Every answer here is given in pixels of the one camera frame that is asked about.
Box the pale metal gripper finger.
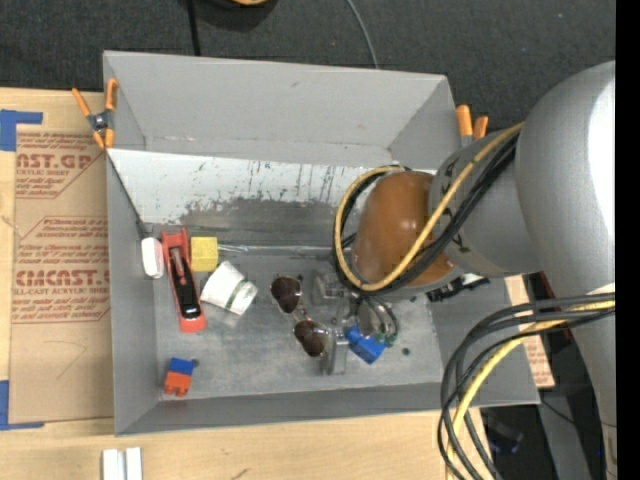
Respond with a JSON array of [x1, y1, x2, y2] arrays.
[[311, 273, 348, 306], [319, 328, 351, 376]]

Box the brown lens sunglasses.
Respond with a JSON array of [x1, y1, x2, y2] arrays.
[[269, 274, 334, 359]]

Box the white paper cup, green stripes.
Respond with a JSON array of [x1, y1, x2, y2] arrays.
[[199, 260, 260, 316]]

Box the yellow sponge block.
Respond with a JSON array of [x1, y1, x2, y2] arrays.
[[189, 236, 220, 273]]

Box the red stapler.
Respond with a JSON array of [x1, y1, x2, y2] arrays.
[[160, 227, 208, 335]]

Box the blue and orange toy block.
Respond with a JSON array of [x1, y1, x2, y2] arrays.
[[163, 357, 197, 397]]

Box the white rounded block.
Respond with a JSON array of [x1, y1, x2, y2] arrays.
[[140, 236, 167, 280]]

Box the grey metal bin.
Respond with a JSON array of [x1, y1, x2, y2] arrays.
[[102, 50, 542, 437]]

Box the brown cardboard board, red print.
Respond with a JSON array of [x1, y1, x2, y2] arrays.
[[0, 86, 116, 432]]

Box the black cylinder on white bracket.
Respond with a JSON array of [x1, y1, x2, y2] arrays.
[[424, 273, 490, 303]]

